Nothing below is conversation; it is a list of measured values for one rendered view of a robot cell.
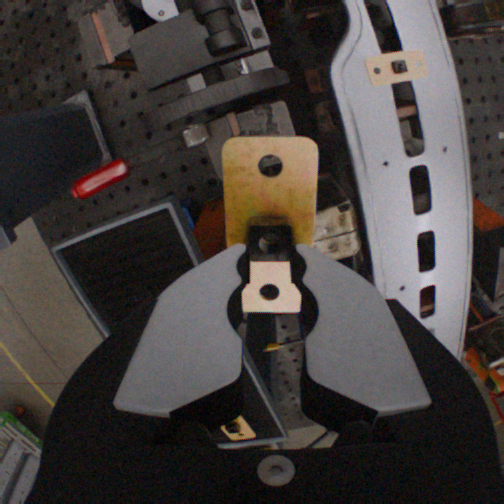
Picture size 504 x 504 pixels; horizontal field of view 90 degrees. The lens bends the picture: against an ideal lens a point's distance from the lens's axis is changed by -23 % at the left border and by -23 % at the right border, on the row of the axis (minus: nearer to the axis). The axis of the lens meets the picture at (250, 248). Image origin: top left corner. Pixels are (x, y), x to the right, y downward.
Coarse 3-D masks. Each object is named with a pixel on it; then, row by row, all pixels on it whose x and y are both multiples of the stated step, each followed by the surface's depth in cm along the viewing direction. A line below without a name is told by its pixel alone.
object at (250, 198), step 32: (224, 160) 13; (256, 160) 13; (288, 160) 12; (224, 192) 13; (256, 192) 13; (288, 192) 13; (256, 224) 13; (288, 224) 13; (256, 256) 13; (288, 256) 13; (256, 288) 15; (288, 288) 15
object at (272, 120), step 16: (272, 96) 39; (224, 112) 40; (240, 112) 31; (256, 112) 29; (272, 112) 29; (208, 128) 31; (224, 128) 31; (240, 128) 30; (256, 128) 30; (272, 128) 30; (288, 128) 30; (208, 144) 31; (272, 160) 32
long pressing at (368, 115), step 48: (432, 0) 28; (336, 48) 32; (432, 48) 31; (336, 96) 35; (384, 96) 35; (432, 96) 34; (384, 144) 37; (432, 144) 37; (384, 192) 40; (432, 192) 40; (384, 240) 44; (384, 288) 47
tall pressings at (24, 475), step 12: (12, 444) 245; (12, 456) 234; (24, 456) 265; (0, 468) 211; (12, 468) 225; (24, 468) 242; (36, 468) 256; (0, 480) 201; (12, 480) 228; (24, 480) 231; (0, 492) 191; (12, 492) 209; (24, 492) 220
